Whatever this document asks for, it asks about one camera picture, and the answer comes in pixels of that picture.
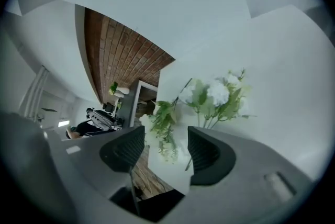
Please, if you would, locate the green artificial fern sprig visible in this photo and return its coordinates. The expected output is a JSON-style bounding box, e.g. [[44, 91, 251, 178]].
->
[[138, 99, 194, 172]]

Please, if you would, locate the dark grey cabinet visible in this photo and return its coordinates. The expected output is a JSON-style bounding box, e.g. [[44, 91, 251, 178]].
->
[[119, 84, 140, 130]]

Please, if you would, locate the white rectangular frame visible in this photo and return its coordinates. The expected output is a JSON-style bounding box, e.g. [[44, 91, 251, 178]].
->
[[135, 80, 159, 120]]

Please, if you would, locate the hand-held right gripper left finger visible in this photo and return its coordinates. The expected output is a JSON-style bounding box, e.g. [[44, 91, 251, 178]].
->
[[43, 125, 146, 200]]

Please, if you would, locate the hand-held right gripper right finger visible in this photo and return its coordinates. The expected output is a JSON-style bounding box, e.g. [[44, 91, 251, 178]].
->
[[183, 126, 314, 221]]

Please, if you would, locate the white pot with green plant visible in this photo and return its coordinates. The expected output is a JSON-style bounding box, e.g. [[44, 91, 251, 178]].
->
[[108, 81, 131, 97]]

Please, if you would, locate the white artificial flower bouquet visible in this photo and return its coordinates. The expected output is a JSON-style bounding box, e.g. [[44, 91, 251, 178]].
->
[[177, 68, 259, 130]]

